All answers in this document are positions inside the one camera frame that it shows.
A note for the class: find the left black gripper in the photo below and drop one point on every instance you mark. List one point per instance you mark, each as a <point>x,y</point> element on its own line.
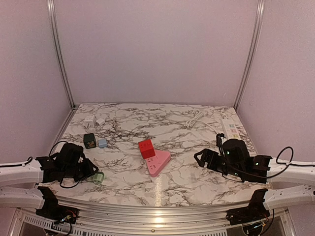
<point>89,170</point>

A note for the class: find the pink triangular power strip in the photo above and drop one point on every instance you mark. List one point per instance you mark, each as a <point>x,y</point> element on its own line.
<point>155,164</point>

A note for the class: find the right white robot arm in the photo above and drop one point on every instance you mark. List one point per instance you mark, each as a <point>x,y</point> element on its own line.
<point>233,158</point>

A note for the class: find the dark green cube adapter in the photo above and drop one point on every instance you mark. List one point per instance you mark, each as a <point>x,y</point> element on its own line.
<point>89,140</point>

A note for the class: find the white charger left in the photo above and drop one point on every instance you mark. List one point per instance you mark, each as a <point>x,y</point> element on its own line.
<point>89,121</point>

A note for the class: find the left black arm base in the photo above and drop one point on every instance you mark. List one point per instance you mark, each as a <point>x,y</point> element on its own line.
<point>52,210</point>

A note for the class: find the right aluminium corner post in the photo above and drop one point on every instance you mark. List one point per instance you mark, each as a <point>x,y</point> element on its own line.
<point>252,50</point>

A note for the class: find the light blue cube charger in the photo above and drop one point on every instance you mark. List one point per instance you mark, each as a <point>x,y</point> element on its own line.
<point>102,143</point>

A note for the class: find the aluminium front table rail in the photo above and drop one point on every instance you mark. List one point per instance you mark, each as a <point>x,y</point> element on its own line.
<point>96,219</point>

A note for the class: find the aluminium corner post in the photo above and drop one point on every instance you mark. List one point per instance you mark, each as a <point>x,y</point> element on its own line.
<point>252,50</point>
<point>58,50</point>

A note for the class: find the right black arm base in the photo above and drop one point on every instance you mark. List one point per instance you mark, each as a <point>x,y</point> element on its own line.
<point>255,210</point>

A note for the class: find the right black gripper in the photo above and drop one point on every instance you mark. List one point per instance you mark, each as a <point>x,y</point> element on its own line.
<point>207,153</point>

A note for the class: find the white multicolour power strip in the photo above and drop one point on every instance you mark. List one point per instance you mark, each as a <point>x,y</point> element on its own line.
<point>230,130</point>

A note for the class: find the left aluminium corner post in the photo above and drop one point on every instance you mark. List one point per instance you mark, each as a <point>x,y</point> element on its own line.
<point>58,50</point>

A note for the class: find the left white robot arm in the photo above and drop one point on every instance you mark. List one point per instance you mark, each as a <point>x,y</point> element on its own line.
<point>20,183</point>

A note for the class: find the red cube socket adapter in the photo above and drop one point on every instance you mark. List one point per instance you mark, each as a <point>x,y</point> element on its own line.
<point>146,149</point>

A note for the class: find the light green cube charger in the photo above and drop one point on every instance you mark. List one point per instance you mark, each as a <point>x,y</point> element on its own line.
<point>98,177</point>

